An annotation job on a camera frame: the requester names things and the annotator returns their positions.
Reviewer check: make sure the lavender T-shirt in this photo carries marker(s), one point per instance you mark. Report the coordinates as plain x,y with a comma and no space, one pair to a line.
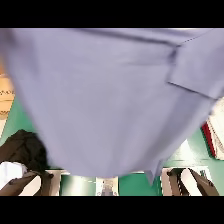
106,100

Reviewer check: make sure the black garment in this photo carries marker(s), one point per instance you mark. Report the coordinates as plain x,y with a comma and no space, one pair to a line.
23,148

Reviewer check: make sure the red garment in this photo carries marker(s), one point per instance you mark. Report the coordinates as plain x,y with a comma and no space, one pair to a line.
209,140

